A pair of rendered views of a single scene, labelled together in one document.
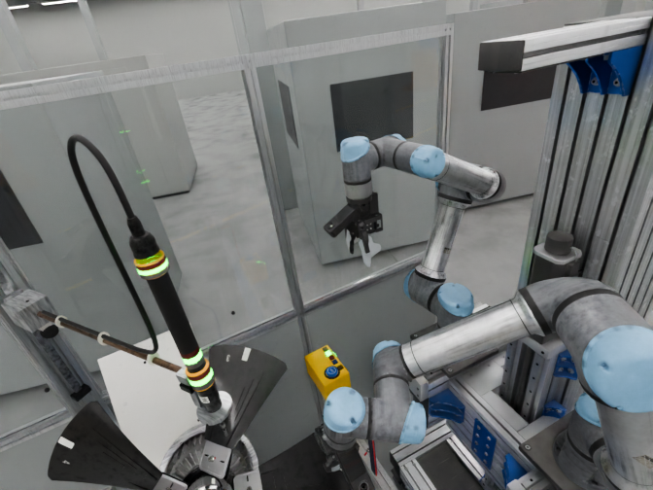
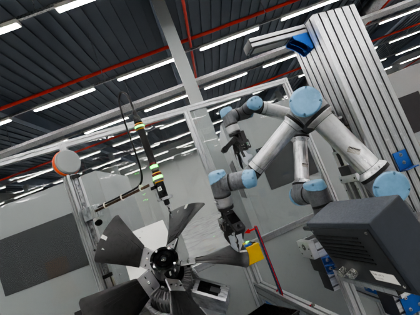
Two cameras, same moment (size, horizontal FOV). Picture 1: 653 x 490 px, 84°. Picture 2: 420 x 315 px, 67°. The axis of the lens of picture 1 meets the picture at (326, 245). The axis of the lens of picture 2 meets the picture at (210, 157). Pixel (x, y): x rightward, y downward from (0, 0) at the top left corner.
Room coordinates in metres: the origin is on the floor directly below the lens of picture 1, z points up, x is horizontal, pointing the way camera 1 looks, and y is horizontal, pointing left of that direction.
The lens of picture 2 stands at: (-0.87, -0.16, 1.40)
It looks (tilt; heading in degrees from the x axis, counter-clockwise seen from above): 6 degrees up; 8
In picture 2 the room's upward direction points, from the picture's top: 21 degrees counter-clockwise
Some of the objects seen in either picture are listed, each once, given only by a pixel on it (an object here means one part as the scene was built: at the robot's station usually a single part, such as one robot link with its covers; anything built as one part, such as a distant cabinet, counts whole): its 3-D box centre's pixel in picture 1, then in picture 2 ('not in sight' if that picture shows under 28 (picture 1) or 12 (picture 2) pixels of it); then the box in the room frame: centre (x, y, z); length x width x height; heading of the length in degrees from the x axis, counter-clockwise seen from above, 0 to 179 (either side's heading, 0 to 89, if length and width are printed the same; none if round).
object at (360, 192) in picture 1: (358, 188); (232, 129); (0.93, -0.11, 1.70); 0.08 x 0.08 x 0.05
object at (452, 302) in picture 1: (453, 305); (316, 192); (0.96, -0.41, 1.20); 0.13 x 0.12 x 0.14; 30
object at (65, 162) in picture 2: not in sight; (66, 163); (0.85, 0.89, 1.88); 0.17 x 0.15 x 0.16; 114
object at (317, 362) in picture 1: (327, 373); (248, 254); (0.90, 0.06, 1.02); 0.16 x 0.10 x 0.11; 24
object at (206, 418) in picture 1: (204, 392); (160, 189); (0.49, 0.28, 1.50); 0.09 x 0.07 x 0.10; 59
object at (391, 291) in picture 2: not in sight; (365, 279); (0.05, -0.32, 1.04); 0.24 x 0.03 x 0.03; 24
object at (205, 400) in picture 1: (183, 335); (150, 156); (0.48, 0.27, 1.65); 0.04 x 0.04 x 0.46
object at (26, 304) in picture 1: (29, 309); (91, 212); (0.80, 0.81, 1.54); 0.10 x 0.07 x 0.08; 59
